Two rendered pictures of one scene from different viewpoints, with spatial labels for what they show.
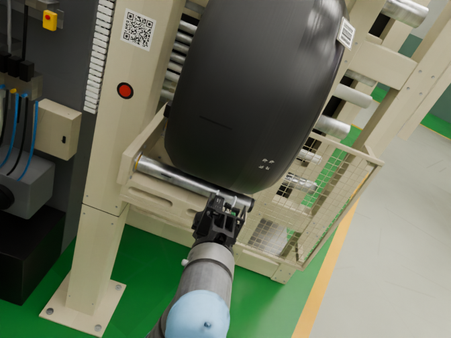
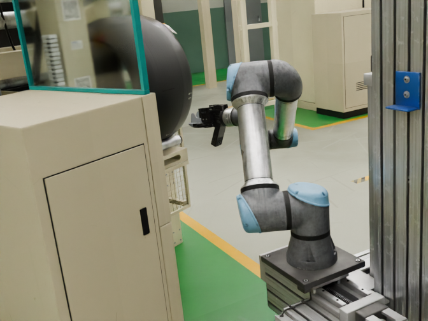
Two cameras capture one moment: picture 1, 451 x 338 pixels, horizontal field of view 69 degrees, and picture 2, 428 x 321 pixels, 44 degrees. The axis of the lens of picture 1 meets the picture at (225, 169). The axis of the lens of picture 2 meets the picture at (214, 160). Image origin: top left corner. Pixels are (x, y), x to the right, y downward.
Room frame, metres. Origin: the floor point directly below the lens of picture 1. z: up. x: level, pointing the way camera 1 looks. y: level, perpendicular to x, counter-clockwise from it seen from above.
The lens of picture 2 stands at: (-1.03, 1.43, 1.48)
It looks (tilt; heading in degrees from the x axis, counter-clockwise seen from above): 16 degrees down; 316
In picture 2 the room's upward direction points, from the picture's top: 6 degrees counter-clockwise
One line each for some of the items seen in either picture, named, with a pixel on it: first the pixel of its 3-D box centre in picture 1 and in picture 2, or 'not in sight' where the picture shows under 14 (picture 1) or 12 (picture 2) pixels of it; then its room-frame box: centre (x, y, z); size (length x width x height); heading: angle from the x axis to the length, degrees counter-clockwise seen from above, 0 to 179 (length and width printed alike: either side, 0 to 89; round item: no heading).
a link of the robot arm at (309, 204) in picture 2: not in sight; (306, 207); (-0.18, 0.24, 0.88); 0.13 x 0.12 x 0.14; 45
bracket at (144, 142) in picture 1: (149, 138); not in sight; (0.88, 0.26, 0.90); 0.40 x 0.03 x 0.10; 5
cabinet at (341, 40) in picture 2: not in sight; (355, 61); (2.42, -4.57, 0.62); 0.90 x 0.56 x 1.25; 72
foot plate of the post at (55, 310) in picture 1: (86, 298); not in sight; (0.85, 0.33, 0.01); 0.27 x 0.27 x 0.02; 5
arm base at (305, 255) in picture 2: not in sight; (311, 242); (-0.19, 0.24, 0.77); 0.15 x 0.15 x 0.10
